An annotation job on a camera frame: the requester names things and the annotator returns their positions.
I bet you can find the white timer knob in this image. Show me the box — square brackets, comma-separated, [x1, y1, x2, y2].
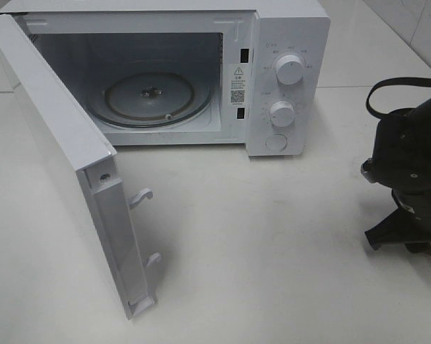
[269, 101, 296, 128]

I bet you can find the round white door button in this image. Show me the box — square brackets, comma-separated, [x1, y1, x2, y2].
[265, 134, 287, 152]

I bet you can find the glass microwave turntable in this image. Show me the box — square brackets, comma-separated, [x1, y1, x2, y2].
[86, 72, 212, 129]

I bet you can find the white microwave oven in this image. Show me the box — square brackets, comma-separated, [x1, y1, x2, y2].
[0, 1, 330, 156]

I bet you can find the white warning label sticker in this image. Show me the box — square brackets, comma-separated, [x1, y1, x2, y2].
[228, 64, 248, 105]

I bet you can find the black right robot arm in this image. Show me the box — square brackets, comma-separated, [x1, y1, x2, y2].
[361, 98, 431, 254]

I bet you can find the white microwave door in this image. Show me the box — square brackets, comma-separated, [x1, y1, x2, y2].
[0, 14, 160, 319]

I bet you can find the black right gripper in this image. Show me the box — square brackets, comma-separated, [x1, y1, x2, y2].
[364, 189, 431, 255]

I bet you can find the upper white power knob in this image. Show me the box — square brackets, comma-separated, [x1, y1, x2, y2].
[273, 52, 305, 85]

